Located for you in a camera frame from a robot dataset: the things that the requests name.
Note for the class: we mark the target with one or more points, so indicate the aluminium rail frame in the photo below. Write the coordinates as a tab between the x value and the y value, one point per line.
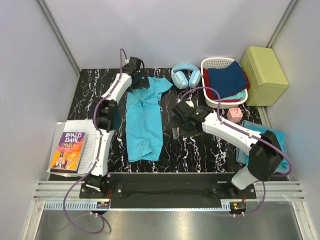
64	195

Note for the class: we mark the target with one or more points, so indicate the navy blue folded t-shirt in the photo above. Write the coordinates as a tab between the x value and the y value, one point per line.
228	81

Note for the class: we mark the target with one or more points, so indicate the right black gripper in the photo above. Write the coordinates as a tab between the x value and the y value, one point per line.
191	134

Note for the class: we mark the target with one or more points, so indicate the yellow-green storage box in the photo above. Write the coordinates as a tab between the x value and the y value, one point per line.
267	79

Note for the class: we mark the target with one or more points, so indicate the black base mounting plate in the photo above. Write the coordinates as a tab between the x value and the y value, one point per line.
162	191

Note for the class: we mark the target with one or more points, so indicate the white paper sheets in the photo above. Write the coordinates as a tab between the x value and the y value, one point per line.
89	151

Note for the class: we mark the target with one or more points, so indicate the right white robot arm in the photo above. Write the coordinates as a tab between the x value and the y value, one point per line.
263	149

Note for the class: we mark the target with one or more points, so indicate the teal folded t-shirt in basket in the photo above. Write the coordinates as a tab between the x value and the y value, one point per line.
234	98

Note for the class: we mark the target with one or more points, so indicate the pink cube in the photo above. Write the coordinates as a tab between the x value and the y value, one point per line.
234	115

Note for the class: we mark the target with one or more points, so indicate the white plastic laundry basket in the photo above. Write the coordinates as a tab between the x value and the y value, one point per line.
219	63

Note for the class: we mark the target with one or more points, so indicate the light blue headphones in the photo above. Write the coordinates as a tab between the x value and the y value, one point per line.
180	80

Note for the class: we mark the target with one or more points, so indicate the turquoise t-shirt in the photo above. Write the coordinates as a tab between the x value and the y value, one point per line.
144	130

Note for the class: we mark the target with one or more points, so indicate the pile of teal t-shirts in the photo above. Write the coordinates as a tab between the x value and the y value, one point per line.
242	158

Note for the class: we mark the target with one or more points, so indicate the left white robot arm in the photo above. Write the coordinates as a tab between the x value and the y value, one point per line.
106	118

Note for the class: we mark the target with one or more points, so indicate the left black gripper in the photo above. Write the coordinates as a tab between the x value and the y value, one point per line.
143	83

